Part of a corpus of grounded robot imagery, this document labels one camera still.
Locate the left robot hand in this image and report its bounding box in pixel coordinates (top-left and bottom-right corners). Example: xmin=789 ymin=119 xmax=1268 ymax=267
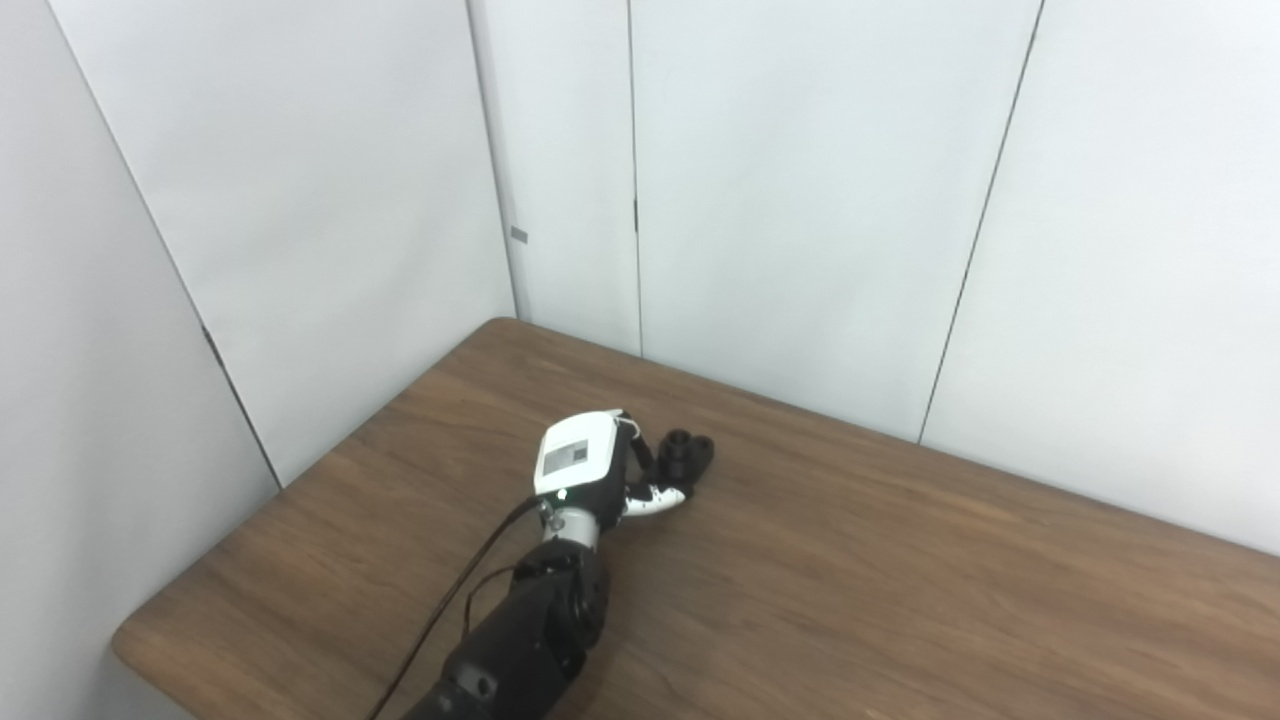
xmin=533 ymin=408 xmax=693 ymax=527

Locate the black holder part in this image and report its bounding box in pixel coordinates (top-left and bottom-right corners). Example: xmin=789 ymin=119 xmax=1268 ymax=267
xmin=652 ymin=430 xmax=716 ymax=493

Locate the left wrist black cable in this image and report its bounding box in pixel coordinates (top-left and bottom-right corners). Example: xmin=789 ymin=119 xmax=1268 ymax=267
xmin=365 ymin=497 xmax=549 ymax=720

